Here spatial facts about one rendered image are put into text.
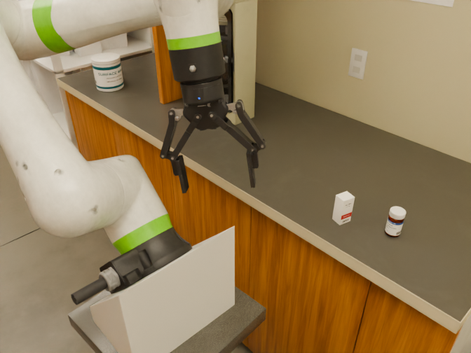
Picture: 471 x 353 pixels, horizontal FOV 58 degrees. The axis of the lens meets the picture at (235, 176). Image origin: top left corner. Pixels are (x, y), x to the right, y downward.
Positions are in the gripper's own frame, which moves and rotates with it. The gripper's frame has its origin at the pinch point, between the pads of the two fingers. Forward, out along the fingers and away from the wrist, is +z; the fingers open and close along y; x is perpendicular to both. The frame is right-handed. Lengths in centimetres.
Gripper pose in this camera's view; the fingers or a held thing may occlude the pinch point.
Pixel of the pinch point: (218, 182)
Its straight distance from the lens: 84.0
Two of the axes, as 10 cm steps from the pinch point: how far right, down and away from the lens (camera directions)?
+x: -1.1, 4.0, -9.1
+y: -9.8, 0.9, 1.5
